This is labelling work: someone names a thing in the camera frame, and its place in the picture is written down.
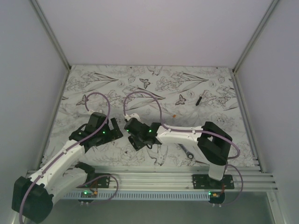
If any black fuse box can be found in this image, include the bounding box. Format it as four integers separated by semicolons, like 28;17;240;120
128;136;147;151

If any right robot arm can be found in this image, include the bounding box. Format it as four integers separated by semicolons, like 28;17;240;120
124;118;232;189

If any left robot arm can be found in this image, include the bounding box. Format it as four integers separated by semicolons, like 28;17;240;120
12;112;123;224

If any silver ratchet wrench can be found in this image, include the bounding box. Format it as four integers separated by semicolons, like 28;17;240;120
178;144;194;160

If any floral patterned mat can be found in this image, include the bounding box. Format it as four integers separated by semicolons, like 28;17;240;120
42;65;257;167

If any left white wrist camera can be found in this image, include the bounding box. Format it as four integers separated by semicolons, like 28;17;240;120
88;109;103;114

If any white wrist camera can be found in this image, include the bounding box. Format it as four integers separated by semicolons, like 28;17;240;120
88;109;103;114
124;113;141;122

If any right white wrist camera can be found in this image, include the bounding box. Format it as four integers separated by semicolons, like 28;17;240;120
124;113;141;122

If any aluminium rail frame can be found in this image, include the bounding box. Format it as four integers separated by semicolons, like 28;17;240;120
96;167;278;192

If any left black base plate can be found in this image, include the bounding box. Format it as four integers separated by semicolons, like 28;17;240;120
77;173;111;189

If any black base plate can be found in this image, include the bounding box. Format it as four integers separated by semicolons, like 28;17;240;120
77;173;111;189
192;174;235;190

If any grey slotted cable duct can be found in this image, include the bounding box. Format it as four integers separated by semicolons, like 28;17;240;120
63;190;212;201

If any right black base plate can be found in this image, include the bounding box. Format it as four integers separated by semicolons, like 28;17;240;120
192;174;235;190

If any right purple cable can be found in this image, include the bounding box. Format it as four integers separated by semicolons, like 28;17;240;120
122;91;245;207

